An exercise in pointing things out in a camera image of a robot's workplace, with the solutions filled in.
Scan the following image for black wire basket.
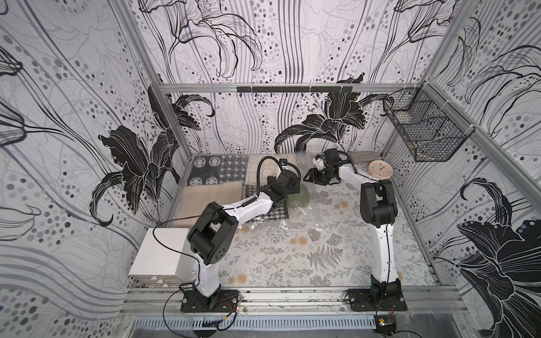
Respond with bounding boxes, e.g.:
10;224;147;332
383;87;475;162

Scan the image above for white box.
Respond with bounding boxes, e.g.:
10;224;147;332
128;228;197;287

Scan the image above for small green circuit board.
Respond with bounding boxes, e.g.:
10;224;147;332
374;315;397;337

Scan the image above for black white houndstooth scarf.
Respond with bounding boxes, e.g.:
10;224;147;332
244;184;289;222

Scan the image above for black wall bar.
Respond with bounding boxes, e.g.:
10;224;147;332
236;85;353;93

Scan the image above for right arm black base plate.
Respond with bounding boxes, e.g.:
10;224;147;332
345;289;408;312

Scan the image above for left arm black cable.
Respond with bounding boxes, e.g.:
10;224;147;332
151;155;301;338

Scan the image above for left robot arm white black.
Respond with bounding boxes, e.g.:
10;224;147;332
187;168;301;299

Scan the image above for beige fluffy folded cloth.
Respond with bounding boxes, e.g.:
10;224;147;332
170;181;244;228

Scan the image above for cream checked scarf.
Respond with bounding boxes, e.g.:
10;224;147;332
245;154;297;186

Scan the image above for black patterned folded cloth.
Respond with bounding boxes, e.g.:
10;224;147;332
187;155;248;186

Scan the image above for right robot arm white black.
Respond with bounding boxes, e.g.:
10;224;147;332
304;149;402;300

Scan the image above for clear plastic vacuum bag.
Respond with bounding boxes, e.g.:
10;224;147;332
238;152;368;235

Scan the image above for green scarf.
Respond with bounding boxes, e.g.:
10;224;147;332
287;184;309;208

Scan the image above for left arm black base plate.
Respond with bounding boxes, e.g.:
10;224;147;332
181;288;240;313

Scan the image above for pink round clock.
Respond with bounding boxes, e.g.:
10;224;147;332
367;160;394;180

